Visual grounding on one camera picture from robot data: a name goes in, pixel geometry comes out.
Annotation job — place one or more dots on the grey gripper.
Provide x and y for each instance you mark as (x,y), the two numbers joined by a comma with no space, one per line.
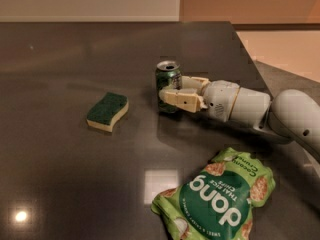
(221,99)

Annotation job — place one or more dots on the green soda can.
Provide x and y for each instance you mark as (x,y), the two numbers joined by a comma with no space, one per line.
(168,75)

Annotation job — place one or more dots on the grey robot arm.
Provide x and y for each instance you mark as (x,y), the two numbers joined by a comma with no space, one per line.
(290,116)

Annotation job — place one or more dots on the green and yellow sponge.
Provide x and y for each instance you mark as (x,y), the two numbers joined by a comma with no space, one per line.
(107,112)

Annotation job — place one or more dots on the green chips bag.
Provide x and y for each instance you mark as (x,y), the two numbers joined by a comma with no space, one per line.
(217,204)

